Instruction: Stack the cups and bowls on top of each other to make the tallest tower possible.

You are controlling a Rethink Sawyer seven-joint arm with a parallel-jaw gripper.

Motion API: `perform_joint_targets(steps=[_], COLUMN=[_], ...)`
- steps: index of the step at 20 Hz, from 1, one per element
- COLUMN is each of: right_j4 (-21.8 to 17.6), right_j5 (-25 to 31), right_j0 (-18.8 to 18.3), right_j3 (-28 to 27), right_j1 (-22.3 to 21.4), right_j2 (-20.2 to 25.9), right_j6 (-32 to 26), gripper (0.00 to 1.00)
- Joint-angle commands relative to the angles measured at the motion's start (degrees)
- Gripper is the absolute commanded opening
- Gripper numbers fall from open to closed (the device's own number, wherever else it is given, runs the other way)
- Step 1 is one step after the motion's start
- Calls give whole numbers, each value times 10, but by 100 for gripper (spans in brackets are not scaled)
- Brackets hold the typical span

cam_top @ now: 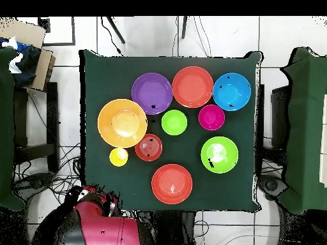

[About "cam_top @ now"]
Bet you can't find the large red bowl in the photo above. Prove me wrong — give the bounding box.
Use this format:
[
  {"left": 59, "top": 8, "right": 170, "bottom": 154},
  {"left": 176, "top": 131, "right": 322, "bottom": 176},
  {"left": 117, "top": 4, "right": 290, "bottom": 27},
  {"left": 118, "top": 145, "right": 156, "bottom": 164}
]
[
  {"left": 172, "top": 66, "right": 215, "bottom": 108},
  {"left": 151, "top": 163, "right": 194, "bottom": 205}
]

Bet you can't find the small green bowl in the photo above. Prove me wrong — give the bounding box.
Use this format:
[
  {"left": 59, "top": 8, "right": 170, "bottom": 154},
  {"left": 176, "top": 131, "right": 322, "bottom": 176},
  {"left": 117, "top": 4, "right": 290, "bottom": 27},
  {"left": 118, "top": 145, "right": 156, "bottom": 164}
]
[{"left": 161, "top": 109, "right": 188, "bottom": 137}]

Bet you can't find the small red bowl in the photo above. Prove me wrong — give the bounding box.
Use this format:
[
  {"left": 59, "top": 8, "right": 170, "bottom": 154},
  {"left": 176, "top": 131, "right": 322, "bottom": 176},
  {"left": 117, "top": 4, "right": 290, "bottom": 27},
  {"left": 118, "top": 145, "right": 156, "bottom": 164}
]
[{"left": 134, "top": 133, "right": 164, "bottom": 162}]

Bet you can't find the large orange bowl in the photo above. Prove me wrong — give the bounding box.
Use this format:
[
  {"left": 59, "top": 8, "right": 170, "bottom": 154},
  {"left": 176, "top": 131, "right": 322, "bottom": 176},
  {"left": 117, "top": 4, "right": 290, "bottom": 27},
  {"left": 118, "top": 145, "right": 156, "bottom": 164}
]
[{"left": 97, "top": 98, "right": 148, "bottom": 149}]

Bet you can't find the purple bowl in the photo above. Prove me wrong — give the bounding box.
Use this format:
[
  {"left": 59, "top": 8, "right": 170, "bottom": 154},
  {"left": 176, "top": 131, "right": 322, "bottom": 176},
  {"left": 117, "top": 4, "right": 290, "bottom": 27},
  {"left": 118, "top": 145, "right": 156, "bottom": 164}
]
[{"left": 131, "top": 72, "right": 174, "bottom": 115}]

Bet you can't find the yellow cup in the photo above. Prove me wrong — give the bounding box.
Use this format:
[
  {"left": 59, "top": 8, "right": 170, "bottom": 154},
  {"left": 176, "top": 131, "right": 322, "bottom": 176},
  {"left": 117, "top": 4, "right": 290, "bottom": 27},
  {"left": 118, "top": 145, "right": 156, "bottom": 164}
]
[{"left": 109, "top": 147, "right": 129, "bottom": 167}]

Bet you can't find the pink bowl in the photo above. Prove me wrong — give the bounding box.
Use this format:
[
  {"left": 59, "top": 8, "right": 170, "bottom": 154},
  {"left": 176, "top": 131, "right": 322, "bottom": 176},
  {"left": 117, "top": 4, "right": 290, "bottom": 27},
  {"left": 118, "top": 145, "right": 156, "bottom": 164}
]
[{"left": 198, "top": 104, "right": 226, "bottom": 131}]

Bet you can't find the large green bowl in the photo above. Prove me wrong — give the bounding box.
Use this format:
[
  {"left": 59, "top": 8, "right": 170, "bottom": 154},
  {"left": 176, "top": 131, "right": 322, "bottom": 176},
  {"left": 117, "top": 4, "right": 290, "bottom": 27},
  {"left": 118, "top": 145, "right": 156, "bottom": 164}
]
[{"left": 200, "top": 136, "right": 240, "bottom": 174}]

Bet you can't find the dark green table cloth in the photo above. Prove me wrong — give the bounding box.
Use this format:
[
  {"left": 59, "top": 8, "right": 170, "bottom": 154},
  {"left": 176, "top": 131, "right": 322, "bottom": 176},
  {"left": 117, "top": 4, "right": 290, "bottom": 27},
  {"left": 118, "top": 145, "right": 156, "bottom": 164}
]
[{"left": 79, "top": 48, "right": 263, "bottom": 213}]

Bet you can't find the blue bowl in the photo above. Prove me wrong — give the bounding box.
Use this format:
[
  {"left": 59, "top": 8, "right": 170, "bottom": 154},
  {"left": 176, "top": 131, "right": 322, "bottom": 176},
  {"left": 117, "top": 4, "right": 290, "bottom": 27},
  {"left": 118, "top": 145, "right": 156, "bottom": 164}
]
[{"left": 212, "top": 72, "right": 252, "bottom": 112}]

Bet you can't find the black tripod leg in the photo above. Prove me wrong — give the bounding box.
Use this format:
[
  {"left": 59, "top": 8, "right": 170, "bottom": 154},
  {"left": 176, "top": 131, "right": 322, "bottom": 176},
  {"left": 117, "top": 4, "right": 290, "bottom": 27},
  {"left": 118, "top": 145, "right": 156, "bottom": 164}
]
[
  {"left": 105, "top": 16, "right": 126, "bottom": 45},
  {"left": 181, "top": 16, "right": 188, "bottom": 40}
]

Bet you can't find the black box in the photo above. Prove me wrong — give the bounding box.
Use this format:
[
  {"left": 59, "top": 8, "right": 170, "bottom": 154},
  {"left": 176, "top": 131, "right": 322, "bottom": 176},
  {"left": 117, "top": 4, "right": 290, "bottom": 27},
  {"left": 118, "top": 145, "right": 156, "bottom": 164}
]
[{"left": 270, "top": 85, "right": 292, "bottom": 149}]

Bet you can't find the green cloth covered table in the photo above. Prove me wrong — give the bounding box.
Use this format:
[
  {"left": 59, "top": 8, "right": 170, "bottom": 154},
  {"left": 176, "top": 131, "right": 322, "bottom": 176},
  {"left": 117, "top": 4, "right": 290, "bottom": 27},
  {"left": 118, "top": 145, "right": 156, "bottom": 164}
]
[
  {"left": 279, "top": 47, "right": 327, "bottom": 215},
  {"left": 0, "top": 47, "right": 26, "bottom": 211}
]

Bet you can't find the blue cloth bag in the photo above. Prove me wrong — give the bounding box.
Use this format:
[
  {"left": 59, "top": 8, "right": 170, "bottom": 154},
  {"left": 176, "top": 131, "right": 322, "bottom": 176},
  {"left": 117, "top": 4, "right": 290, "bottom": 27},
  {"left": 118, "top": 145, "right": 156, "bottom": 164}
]
[{"left": 0, "top": 36, "right": 42, "bottom": 87}]

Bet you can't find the white board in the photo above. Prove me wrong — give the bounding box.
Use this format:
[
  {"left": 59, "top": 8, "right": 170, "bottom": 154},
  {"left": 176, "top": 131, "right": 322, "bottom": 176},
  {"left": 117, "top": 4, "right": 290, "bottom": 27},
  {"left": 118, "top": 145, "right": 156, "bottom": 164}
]
[{"left": 319, "top": 94, "right": 327, "bottom": 188}]

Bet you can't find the brown cardboard box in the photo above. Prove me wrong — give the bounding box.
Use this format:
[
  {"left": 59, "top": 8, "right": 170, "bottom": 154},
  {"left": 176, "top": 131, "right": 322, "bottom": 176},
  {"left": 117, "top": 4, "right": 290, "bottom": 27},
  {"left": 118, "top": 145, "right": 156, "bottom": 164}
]
[{"left": 0, "top": 19, "right": 56, "bottom": 92}]

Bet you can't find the tangle of floor cables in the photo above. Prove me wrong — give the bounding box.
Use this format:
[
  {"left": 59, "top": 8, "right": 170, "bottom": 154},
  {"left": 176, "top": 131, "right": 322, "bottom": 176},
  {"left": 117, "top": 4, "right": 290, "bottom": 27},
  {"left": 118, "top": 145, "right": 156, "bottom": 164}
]
[{"left": 13, "top": 142, "right": 83, "bottom": 205}]

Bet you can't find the black stool frame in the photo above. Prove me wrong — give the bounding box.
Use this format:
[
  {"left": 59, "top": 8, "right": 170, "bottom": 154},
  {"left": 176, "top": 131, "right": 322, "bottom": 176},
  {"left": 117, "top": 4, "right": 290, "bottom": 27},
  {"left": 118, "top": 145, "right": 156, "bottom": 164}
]
[{"left": 13, "top": 82, "right": 59, "bottom": 172}]

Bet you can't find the black cable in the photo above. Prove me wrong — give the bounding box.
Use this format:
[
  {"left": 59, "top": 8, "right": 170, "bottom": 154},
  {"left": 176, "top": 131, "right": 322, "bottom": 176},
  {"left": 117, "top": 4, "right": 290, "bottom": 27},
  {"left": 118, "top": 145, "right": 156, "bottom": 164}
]
[{"left": 100, "top": 16, "right": 124, "bottom": 56}]

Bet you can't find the black floor frame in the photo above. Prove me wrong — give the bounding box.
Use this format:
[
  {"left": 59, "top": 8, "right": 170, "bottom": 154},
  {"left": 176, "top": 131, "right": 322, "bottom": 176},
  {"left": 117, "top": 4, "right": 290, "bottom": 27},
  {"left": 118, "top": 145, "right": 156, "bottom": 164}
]
[{"left": 37, "top": 16, "right": 77, "bottom": 47}]

